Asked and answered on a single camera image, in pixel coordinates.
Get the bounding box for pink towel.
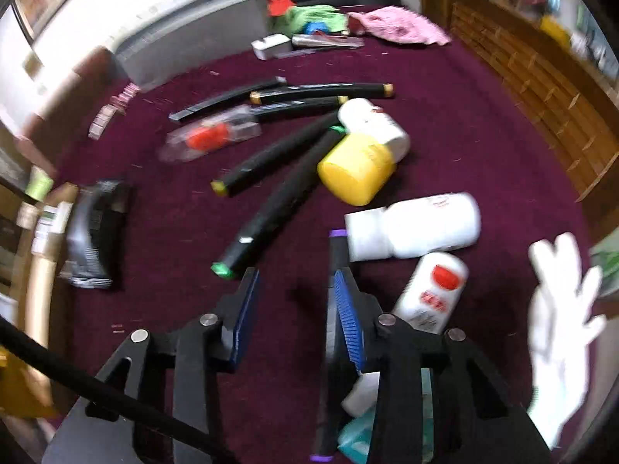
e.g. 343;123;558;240
347;6;453;46

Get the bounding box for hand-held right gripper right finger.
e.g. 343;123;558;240
333;270;553;464

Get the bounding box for black marker purple caps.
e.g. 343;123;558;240
312;230;356;463

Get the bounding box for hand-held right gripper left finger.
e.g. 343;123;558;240
86;267;262;464

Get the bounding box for green cloth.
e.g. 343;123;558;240
271;4;349;37

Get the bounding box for wooden brick-pattern panel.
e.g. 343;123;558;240
421;0;619;223

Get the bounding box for grey flat board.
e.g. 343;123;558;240
115;0;274;92

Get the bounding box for yellow object on shelf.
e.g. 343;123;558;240
539;15;571;42

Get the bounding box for teal tissue packet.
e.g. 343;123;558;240
337;367;436;464

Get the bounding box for black marker gold caps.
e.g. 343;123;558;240
250;82;395;106

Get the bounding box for black cable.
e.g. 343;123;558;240
0;316;238;464

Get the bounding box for black foil packet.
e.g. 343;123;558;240
63;180;133;291

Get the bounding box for pink bead strip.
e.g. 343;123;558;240
87;83;142;140

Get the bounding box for white bottle red label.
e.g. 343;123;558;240
391;251;470;335

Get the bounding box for silver tube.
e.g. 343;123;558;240
291;34;366;51

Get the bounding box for brown chair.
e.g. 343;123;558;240
36;46;131;165

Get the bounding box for large white bottle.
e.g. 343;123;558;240
344;192;482;262

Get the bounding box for small white bottle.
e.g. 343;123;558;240
341;371;383;417

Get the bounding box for thin black marker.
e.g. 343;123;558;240
251;96;350;119

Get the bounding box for black marker green cap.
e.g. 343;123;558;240
211;126;346;281

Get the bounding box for green cup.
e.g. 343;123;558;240
24;167;55;201

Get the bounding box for beige tube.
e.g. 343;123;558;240
24;184;80;416

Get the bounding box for small white box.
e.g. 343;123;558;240
251;33;295;61

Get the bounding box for black marker yellow cap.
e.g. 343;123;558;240
211;110;342;198

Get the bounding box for flat black pen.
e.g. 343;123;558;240
168;76;288;123

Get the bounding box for clear case orange insert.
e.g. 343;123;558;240
159;105;263;162

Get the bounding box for white bottle red print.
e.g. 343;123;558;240
337;98;411;161

